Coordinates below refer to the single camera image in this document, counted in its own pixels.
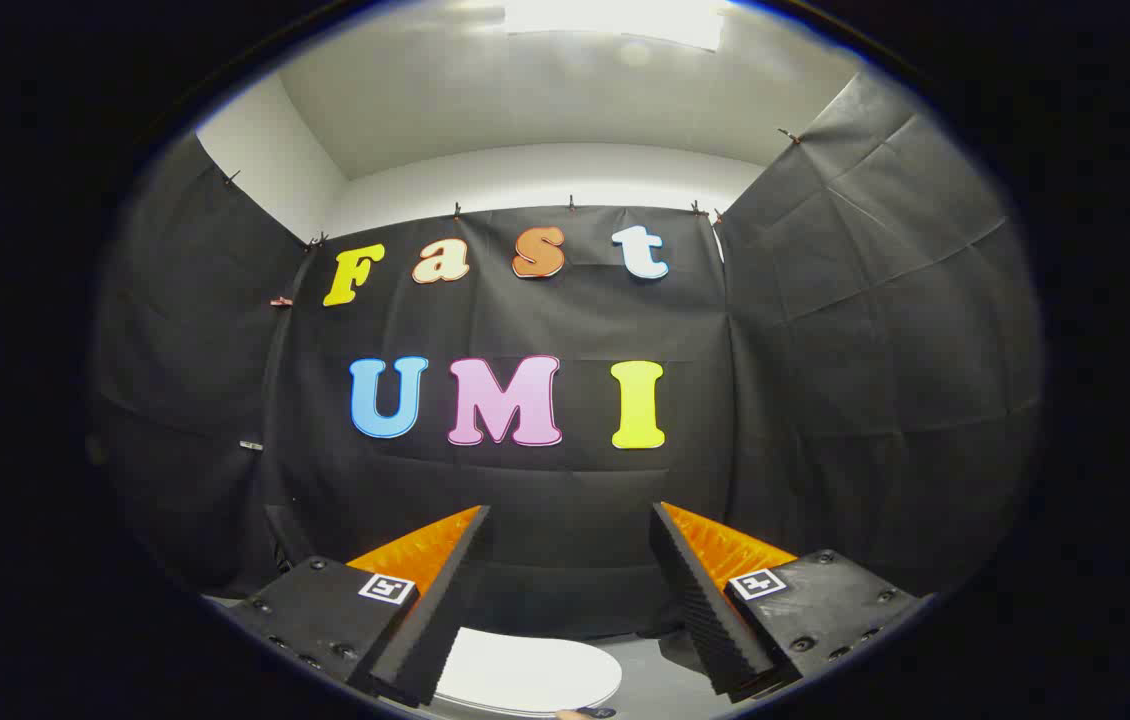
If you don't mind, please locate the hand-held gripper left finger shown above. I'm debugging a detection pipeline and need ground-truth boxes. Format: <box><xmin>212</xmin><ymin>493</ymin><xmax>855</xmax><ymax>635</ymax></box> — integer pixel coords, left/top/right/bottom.
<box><xmin>225</xmin><ymin>505</ymin><xmax>493</xmax><ymax>709</ymax></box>

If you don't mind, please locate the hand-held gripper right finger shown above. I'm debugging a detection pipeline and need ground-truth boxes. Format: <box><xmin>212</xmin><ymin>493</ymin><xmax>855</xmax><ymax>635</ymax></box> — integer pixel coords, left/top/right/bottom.
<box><xmin>648</xmin><ymin>500</ymin><xmax>931</xmax><ymax>703</ymax></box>

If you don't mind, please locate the black backdrop cloth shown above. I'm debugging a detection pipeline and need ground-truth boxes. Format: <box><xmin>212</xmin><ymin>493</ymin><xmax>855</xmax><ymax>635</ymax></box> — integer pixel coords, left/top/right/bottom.
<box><xmin>90</xmin><ymin>70</ymin><xmax>1044</xmax><ymax>641</ymax></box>

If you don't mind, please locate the ceiling light panel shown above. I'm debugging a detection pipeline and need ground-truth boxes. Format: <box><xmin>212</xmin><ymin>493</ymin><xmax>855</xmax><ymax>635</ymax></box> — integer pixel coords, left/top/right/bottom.
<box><xmin>503</xmin><ymin>0</ymin><xmax>726</xmax><ymax>53</ymax></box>

